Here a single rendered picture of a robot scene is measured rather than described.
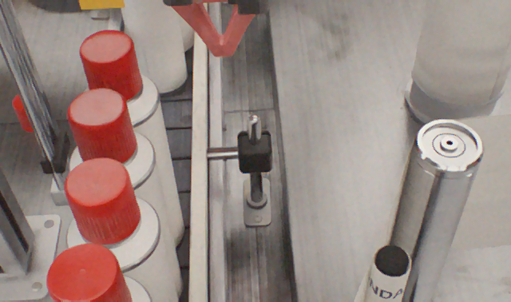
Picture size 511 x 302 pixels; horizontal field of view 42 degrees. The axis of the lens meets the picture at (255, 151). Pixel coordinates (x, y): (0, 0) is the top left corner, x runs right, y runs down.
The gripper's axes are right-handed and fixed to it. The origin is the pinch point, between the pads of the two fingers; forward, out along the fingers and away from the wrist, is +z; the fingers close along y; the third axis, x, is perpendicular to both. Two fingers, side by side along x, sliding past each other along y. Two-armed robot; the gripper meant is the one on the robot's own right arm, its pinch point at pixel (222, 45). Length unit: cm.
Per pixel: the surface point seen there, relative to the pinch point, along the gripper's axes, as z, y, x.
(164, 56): 8.3, 8.6, 6.0
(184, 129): 13.6, 4.0, 4.6
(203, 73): 10.0, 7.8, 2.5
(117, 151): -5.1, -14.4, 5.7
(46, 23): 18.6, 27.5, 23.0
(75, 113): -7.3, -13.4, 7.7
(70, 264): -7.4, -23.0, 6.6
